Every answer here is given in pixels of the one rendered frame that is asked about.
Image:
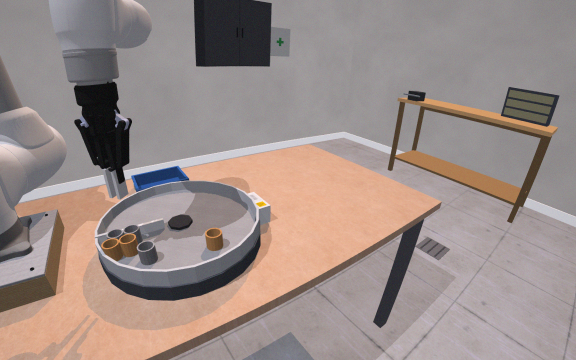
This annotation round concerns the blue square tray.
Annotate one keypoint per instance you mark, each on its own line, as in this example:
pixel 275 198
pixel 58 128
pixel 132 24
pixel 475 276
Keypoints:
pixel 146 180

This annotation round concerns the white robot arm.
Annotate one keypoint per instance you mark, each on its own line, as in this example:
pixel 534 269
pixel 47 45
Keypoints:
pixel 31 152

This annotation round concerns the grey metal bushing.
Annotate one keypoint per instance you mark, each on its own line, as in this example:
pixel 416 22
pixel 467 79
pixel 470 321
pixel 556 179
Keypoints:
pixel 133 229
pixel 115 234
pixel 147 252

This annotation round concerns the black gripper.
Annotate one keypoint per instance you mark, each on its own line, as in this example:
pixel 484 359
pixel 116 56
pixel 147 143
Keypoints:
pixel 105 132

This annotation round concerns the bronze bushing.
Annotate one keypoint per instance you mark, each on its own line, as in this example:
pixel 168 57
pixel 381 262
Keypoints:
pixel 214 239
pixel 128 244
pixel 111 247

